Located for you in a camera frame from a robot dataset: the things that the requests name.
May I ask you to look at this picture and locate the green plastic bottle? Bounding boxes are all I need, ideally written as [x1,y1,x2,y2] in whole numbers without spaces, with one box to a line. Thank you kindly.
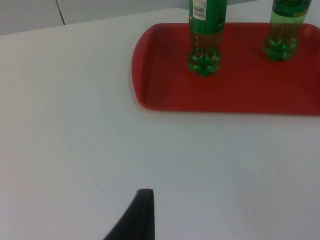
[262,0,312,62]
[187,0,228,78]

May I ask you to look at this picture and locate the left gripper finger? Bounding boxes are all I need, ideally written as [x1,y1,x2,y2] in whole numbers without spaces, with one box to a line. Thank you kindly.
[102,188,156,240]

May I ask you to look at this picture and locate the red plastic tray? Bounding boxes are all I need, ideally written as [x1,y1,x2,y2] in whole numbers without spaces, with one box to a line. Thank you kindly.
[131,22,320,116]

